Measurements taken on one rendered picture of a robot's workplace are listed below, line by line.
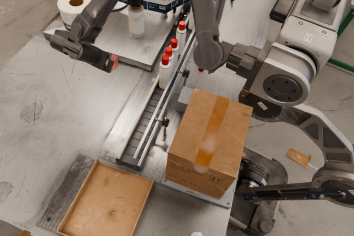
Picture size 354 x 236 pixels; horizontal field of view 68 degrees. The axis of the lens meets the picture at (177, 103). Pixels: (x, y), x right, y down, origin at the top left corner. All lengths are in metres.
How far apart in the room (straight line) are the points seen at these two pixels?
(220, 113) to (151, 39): 0.75
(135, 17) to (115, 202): 0.93
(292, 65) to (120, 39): 1.11
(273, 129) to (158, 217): 1.56
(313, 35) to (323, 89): 2.24
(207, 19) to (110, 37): 0.97
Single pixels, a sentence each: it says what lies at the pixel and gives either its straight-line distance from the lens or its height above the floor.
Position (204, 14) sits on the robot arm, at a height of 1.52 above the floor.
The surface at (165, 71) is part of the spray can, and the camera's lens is 1.22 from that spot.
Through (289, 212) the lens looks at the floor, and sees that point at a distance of 2.20.
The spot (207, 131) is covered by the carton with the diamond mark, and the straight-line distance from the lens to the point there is 0.94.
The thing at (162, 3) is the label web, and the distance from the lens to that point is 1.67.
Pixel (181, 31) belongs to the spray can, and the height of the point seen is 1.05.
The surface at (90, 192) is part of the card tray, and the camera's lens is 1.17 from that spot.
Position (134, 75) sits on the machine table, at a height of 0.83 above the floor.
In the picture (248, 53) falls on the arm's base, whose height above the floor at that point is 1.49.
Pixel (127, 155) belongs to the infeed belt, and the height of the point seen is 0.88.
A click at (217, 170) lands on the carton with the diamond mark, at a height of 1.12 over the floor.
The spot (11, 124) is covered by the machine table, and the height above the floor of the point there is 0.83.
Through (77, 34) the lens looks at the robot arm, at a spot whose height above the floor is 1.38.
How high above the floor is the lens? 1.93
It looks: 55 degrees down
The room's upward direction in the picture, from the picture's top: 8 degrees clockwise
